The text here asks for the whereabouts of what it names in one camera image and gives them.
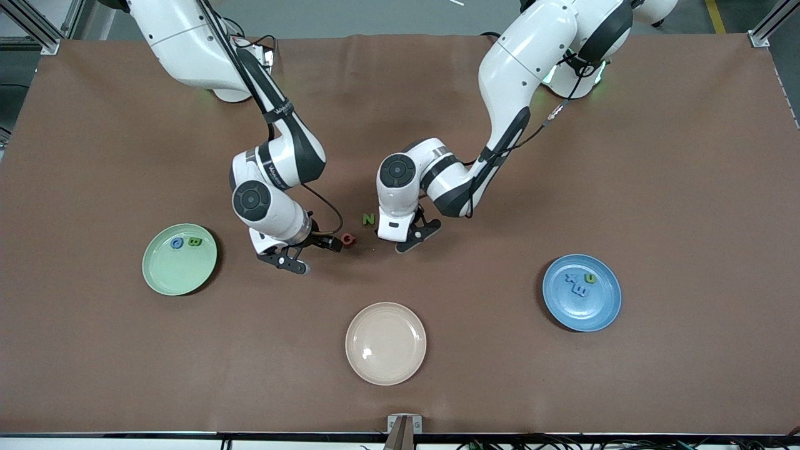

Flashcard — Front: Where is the beige plate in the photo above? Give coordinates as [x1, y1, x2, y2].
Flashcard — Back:
[345, 302, 428, 386]

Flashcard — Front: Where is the green plate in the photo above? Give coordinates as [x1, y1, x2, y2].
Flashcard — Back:
[142, 223, 219, 297]

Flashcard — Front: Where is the blue plate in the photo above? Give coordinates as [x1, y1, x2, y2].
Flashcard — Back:
[542, 253, 623, 333]

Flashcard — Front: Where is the brown table mat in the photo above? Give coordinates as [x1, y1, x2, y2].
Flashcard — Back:
[0, 32, 800, 436]

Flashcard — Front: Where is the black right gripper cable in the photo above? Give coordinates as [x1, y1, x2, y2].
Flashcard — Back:
[302, 183, 344, 236]

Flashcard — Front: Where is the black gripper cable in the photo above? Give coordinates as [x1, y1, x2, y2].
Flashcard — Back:
[466, 53, 586, 219]
[302, 183, 344, 236]

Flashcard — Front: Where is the silver metal mounting bracket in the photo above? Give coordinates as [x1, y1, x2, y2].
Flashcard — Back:
[387, 414, 423, 434]

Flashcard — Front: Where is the brown camera post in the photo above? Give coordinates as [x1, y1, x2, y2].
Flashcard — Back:
[382, 416, 416, 450]

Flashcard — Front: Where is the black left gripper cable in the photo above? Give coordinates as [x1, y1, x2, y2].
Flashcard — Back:
[466, 53, 586, 219]

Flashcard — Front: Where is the aluminium frame profile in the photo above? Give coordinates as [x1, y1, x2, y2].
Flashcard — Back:
[0, 0, 85, 56]
[748, 0, 800, 49]

